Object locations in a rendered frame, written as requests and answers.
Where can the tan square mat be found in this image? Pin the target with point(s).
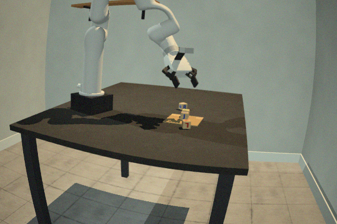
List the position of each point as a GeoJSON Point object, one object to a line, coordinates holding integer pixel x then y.
{"type": "Point", "coordinates": [175, 119]}

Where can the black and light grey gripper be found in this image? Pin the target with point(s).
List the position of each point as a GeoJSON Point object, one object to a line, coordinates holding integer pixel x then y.
{"type": "Point", "coordinates": [178, 68]}

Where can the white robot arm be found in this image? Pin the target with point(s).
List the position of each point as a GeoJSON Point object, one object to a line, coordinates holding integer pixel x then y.
{"type": "Point", "coordinates": [99, 15]}

